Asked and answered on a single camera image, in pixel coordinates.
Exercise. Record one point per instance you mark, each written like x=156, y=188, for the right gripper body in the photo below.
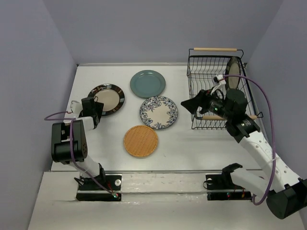
x=216, y=105

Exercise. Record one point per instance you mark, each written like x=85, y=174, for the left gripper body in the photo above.
x=99, y=109

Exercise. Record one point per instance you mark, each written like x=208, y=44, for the small black striped plate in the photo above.
x=112, y=96

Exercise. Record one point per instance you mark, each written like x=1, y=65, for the large black striped plate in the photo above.
x=232, y=68

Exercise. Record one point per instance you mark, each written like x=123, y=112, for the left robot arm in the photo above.
x=69, y=145

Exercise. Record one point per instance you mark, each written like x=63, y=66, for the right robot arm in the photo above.
x=285, y=191

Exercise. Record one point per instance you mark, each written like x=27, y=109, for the blue floral plate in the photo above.
x=158, y=112

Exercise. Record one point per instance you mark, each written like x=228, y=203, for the teal plate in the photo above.
x=147, y=83

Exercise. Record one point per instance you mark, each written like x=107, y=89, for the woven bamboo plate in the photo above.
x=140, y=141

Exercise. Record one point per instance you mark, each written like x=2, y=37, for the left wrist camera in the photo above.
x=76, y=107

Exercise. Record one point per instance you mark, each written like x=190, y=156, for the black wire dish rack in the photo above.
x=203, y=65

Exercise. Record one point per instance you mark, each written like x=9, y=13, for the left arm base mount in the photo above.
x=88, y=190

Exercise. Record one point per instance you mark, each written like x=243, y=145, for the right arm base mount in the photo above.
x=221, y=188

